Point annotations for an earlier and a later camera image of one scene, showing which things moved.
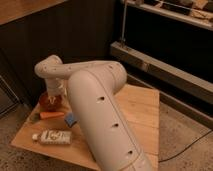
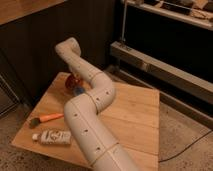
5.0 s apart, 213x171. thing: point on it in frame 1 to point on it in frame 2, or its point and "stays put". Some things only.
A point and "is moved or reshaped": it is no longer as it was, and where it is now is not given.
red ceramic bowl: x=45 y=102 is moved or reshaped
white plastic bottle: x=54 y=137 stays put
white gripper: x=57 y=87 to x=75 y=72
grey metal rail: x=166 y=72 stays put
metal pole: x=125 y=20 stays put
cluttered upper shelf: x=195 y=12 stays put
